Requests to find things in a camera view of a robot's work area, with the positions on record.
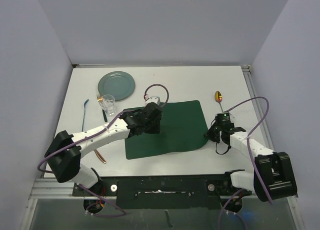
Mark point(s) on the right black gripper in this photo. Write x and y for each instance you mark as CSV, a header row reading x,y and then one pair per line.
x,y
209,133

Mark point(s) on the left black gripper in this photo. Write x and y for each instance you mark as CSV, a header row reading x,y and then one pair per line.
x,y
155,129

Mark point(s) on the dark green placemat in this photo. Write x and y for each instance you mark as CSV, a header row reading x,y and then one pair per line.
x,y
182,129

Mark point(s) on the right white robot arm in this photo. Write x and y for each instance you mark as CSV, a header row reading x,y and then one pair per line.
x,y
272,177

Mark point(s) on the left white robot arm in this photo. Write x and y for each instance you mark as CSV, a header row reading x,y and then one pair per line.
x,y
66,150

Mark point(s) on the gold iridescent spoon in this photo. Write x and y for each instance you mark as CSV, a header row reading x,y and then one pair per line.
x,y
218,98

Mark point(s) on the clear plastic cup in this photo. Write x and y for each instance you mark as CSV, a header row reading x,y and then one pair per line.
x,y
109,104

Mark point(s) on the teal round plate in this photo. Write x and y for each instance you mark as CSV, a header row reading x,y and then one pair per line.
x,y
119,84

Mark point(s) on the copper knife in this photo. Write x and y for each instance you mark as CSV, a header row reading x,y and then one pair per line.
x,y
99,156

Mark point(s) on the blue plastic spoon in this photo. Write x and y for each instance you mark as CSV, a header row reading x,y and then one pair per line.
x,y
84,114

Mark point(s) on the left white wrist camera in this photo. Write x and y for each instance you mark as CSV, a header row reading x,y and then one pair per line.
x,y
154,99

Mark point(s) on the gold fork green handle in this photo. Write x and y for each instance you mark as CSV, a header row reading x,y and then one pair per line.
x,y
100,101

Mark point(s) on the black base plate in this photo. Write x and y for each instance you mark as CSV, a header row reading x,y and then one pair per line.
x,y
166,192

